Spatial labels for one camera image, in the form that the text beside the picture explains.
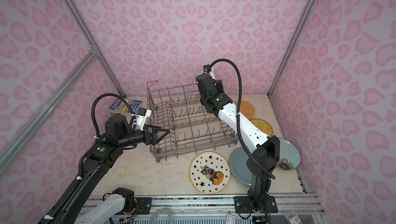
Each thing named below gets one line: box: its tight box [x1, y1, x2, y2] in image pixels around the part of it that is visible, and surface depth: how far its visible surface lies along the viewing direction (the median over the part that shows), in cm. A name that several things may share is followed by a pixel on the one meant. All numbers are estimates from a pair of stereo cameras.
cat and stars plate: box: [189, 151, 231, 195], surface depth 84 cm
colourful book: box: [108, 98, 142, 113], surface depth 112 cm
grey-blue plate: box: [228, 146, 253, 187], surface depth 86 cm
